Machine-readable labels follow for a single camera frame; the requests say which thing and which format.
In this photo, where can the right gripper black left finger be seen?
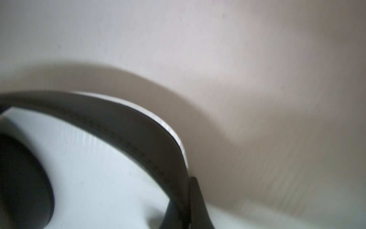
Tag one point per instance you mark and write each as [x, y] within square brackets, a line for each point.
[172, 218]

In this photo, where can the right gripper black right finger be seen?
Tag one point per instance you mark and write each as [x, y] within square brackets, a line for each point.
[200, 218]

